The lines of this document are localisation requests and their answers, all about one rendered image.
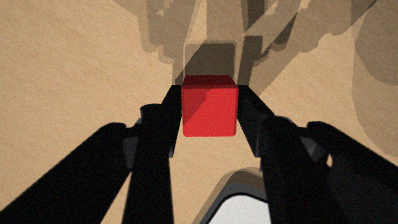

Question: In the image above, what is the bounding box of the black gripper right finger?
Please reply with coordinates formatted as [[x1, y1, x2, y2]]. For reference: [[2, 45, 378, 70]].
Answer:
[[237, 85, 398, 224]]

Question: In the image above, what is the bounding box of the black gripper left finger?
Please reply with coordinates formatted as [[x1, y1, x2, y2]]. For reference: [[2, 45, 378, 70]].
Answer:
[[0, 85, 182, 224]]

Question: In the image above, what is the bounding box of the red cube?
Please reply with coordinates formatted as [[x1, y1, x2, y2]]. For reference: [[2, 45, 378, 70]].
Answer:
[[181, 75, 239, 137]]

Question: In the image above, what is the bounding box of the white tray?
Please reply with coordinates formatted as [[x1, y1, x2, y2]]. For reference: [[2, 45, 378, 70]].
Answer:
[[199, 183, 270, 224]]

